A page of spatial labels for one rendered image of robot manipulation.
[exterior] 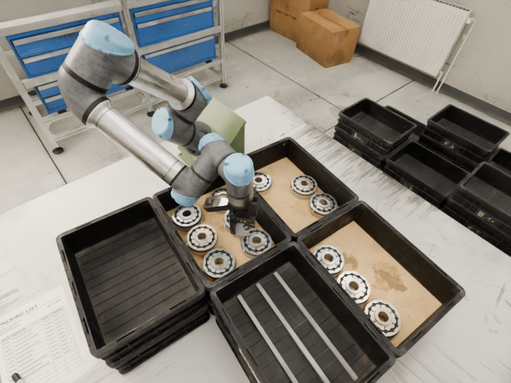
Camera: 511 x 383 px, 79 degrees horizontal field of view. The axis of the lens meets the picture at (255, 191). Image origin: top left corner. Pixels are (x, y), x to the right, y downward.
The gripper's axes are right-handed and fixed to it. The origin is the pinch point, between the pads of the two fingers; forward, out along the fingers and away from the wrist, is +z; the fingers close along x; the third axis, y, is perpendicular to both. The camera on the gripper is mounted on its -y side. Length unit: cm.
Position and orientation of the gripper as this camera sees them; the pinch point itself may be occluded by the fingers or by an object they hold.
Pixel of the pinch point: (236, 227)
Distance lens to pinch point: 106.6
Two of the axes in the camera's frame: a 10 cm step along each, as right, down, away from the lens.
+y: 9.8, 1.6, -0.9
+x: 1.9, -8.1, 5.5
